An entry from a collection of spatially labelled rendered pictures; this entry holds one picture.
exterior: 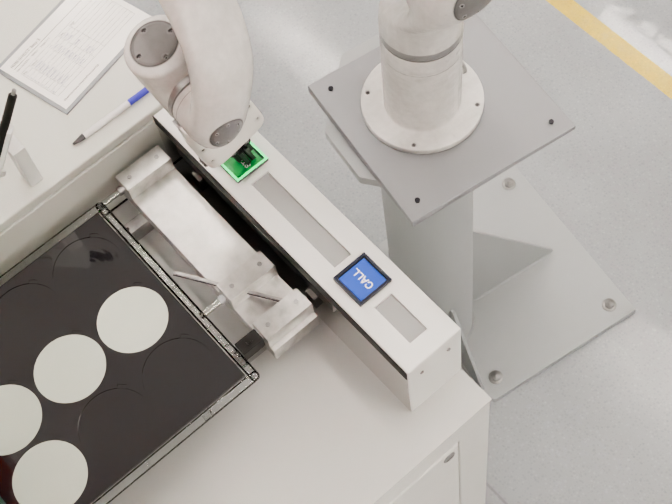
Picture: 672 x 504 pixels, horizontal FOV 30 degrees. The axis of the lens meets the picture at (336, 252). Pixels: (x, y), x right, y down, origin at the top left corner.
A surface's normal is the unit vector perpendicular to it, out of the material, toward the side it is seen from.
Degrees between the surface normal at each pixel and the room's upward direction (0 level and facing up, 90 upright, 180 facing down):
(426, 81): 90
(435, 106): 90
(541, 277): 0
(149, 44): 12
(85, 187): 90
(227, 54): 55
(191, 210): 0
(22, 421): 0
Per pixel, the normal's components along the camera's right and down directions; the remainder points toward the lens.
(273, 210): -0.09, -0.46
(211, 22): 0.48, 0.08
